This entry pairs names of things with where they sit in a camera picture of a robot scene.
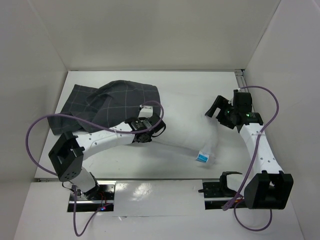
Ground aluminium frame rail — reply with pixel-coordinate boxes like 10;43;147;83
234;69;256;112

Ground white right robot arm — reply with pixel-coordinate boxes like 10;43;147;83
205;89;294;210

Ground dark grey checked pillowcase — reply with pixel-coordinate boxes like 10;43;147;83
61;80;161;128

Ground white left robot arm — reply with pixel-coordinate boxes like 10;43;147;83
48;113;166;200

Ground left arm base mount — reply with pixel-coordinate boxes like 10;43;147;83
75;181;116;213

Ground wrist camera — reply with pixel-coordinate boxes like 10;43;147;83
138;105;154;118
233;88;244;94

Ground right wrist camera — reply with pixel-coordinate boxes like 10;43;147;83
233;88;244;94

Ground white pillow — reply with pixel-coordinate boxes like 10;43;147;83
153;89;219;164

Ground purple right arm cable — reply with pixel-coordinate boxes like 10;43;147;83
222;85;280;231

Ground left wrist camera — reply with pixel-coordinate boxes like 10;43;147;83
138;105;154;118

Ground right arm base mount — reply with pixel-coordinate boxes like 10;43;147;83
198;181;235;210

